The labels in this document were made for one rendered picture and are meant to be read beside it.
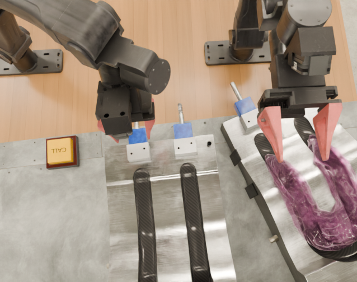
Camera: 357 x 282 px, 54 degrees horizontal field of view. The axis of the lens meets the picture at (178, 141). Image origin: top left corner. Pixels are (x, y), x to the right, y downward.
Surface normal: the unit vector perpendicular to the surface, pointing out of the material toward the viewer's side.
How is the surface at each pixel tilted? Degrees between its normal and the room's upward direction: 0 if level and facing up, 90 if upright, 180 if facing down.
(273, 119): 23
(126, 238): 16
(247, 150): 0
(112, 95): 31
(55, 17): 1
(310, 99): 1
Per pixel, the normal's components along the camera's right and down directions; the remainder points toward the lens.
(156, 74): 0.80, 0.36
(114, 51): -0.32, -0.40
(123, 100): -0.10, -0.71
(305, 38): -0.03, -0.23
